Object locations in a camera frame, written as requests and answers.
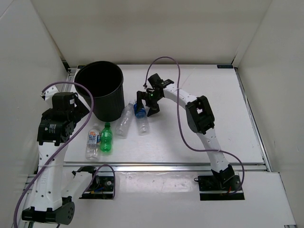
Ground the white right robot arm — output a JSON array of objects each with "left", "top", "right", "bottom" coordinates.
[{"left": 135, "top": 74, "right": 235, "bottom": 190}]

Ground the clear bottle orange blue label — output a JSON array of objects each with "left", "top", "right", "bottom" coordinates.
[{"left": 85, "top": 123, "right": 100, "bottom": 161}]

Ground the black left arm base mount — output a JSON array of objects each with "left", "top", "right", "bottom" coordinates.
[{"left": 80, "top": 174, "right": 115, "bottom": 200}]

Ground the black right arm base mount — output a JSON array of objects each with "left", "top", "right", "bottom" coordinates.
[{"left": 193, "top": 175, "right": 245, "bottom": 201}]

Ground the aluminium table frame rail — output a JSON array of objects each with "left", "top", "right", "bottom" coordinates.
[{"left": 63, "top": 65, "right": 269, "bottom": 171}]

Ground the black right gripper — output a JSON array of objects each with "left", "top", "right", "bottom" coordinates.
[{"left": 134, "top": 91, "right": 162, "bottom": 117}]

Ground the clear unlabelled plastic bottle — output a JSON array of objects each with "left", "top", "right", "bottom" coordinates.
[{"left": 115, "top": 102, "right": 134, "bottom": 138}]

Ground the black plastic waste bin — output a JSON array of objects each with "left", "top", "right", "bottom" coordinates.
[{"left": 74, "top": 61, "right": 124, "bottom": 122}]

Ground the green plastic soda bottle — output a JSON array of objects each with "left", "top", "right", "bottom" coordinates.
[{"left": 100, "top": 122, "right": 113, "bottom": 152}]

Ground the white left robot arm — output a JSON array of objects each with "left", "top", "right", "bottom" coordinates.
[{"left": 21, "top": 92, "right": 100, "bottom": 225}]

